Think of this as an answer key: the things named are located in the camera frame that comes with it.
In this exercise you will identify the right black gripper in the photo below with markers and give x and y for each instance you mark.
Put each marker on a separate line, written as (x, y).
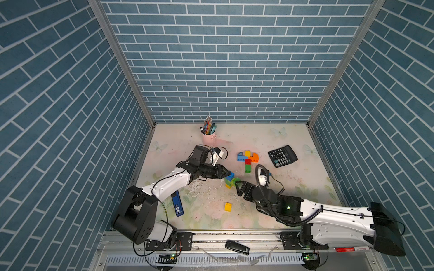
(245, 187)

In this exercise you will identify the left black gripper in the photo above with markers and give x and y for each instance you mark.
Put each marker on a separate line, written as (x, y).
(217, 169)

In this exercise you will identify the long green lego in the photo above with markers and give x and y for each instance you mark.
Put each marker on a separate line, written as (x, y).
(228, 182)

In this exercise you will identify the long light blue lego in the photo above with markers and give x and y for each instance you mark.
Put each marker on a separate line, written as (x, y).
(243, 159)

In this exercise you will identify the yellow lego bottom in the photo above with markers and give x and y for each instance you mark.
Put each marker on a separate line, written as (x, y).
(228, 207)

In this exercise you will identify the small orange lego brick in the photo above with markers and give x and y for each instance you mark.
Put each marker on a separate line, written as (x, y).
(255, 155)

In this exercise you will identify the long lime lego brick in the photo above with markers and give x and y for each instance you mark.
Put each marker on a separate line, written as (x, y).
(235, 180)

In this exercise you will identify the long orange lego brick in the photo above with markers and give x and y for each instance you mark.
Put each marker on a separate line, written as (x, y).
(254, 159)

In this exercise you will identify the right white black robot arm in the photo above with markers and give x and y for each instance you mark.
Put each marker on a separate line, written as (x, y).
(327, 225)

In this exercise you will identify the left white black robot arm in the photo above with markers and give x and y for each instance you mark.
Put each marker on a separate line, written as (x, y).
(135, 217)

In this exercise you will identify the pink pen cup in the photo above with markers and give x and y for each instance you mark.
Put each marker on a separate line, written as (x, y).
(209, 140)

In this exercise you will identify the blue black usb device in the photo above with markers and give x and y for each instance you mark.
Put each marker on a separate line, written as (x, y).
(177, 203)

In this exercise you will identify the black calculator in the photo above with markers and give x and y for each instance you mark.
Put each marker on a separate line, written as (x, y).
(282, 156)

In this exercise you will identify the red marker pen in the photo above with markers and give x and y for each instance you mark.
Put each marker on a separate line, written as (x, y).
(352, 249)

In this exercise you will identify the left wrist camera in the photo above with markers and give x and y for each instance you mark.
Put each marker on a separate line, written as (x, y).
(219, 153)

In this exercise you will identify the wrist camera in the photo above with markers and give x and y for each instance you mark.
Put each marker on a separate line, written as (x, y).
(263, 176)
(219, 153)

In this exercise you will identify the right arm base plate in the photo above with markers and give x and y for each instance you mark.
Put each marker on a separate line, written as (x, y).
(292, 240)

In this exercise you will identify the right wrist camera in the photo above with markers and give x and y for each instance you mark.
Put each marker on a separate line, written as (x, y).
(263, 176)

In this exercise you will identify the black remote on rail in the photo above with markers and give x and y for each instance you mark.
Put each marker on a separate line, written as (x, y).
(237, 247)

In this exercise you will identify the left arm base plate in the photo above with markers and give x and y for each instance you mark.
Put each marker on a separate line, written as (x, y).
(183, 242)

